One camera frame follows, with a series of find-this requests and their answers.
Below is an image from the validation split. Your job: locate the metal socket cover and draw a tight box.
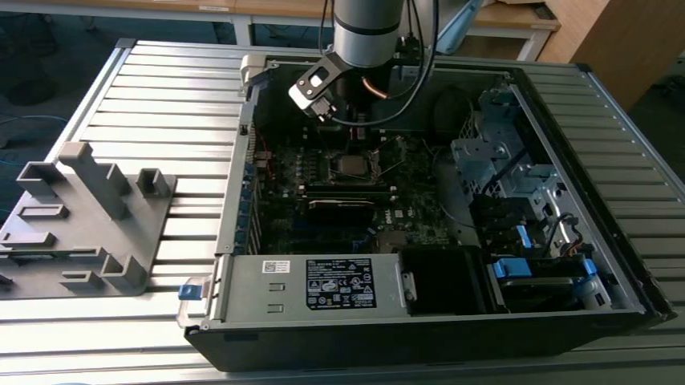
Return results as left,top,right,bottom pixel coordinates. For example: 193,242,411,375
372,136,413,177

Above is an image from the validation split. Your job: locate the silver CPU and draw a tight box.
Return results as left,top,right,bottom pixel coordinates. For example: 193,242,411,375
333,154,369,176

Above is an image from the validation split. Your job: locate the CPU socket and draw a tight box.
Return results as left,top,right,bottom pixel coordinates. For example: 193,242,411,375
323,148,387,184

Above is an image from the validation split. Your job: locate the black RAM slot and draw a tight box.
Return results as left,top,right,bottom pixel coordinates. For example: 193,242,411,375
304,183,391,190

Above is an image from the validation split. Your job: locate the beige case latch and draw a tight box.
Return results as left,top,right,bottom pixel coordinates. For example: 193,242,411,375
236,54,280,98

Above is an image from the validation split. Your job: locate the metal drive cage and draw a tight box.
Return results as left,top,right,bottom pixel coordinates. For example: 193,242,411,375
447,86,568,210

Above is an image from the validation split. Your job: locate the green motherboard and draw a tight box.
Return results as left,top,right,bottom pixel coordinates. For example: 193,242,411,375
250,127,483,256

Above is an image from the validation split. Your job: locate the black graphics card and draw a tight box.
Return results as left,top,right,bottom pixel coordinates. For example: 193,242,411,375
305,197,377,242

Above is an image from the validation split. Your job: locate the brown chipset heatsink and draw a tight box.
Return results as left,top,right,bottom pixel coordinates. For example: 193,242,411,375
373,229,408,252

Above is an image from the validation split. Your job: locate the wooden desk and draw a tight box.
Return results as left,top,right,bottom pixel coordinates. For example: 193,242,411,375
0,0,240,45
234,0,562,61

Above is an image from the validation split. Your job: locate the blue disk carrier clip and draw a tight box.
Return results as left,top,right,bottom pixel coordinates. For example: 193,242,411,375
512,224,536,250

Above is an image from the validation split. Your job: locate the silver power supply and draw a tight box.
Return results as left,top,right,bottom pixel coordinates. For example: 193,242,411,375
205,252,417,322

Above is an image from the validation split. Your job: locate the hard disk in blue carrier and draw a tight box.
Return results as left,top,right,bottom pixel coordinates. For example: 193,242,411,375
488,256,600,313

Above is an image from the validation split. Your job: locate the wooden cabinet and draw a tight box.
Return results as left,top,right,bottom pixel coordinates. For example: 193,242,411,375
536,0,685,111

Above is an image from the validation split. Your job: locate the blue case latch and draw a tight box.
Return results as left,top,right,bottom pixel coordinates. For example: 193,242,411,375
177,282,205,302

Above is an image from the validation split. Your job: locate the grey parts rack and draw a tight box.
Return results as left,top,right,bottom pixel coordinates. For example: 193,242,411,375
0,140,178,300

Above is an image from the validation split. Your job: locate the black PC case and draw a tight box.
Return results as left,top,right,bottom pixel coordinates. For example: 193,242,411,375
174,53,676,374

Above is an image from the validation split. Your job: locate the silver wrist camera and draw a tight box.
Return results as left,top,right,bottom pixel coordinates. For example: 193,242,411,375
286,54,344,118

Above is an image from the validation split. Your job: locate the black looped wire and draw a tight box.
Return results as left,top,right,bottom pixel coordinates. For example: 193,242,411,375
428,85,477,142

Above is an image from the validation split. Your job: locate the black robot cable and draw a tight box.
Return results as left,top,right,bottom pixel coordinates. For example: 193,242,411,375
403,0,421,41
325,0,440,126
318,0,336,55

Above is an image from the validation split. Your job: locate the black wire bundle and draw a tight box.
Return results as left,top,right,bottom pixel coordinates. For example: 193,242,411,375
543,211,595,258

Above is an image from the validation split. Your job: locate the blue floor cable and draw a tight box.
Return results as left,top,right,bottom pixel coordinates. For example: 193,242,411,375
0,114,69,126

